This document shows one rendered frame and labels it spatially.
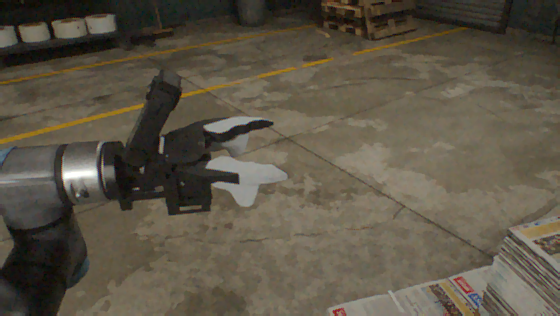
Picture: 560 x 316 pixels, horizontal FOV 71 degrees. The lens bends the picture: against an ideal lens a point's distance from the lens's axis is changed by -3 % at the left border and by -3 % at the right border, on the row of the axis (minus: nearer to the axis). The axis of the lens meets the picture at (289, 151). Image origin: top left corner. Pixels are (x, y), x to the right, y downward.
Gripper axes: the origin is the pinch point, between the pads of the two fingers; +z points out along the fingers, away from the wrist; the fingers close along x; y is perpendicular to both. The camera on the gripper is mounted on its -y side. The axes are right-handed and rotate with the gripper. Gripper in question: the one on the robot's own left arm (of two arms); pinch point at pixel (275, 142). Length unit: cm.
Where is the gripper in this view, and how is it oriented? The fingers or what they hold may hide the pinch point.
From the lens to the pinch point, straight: 50.3
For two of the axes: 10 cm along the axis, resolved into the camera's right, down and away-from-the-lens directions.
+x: 1.9, 5.9, -7.9
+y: -0.3, 8.0, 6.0
